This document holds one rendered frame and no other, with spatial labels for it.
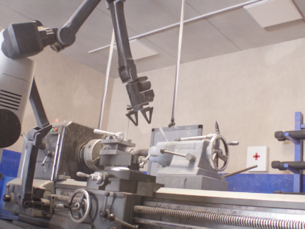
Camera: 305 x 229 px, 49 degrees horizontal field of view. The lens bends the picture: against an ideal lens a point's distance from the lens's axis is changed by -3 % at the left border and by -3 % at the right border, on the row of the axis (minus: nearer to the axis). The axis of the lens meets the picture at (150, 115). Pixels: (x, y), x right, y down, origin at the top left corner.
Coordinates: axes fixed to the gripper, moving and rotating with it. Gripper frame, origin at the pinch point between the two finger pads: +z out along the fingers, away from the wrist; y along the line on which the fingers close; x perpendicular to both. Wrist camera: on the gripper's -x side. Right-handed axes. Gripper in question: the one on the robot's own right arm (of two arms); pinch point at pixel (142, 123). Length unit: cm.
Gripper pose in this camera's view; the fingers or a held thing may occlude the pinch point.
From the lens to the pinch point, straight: 163.2
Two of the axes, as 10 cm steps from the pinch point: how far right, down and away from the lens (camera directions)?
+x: -7.1, 2.7, -6.5
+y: -6.5, 1.2, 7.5
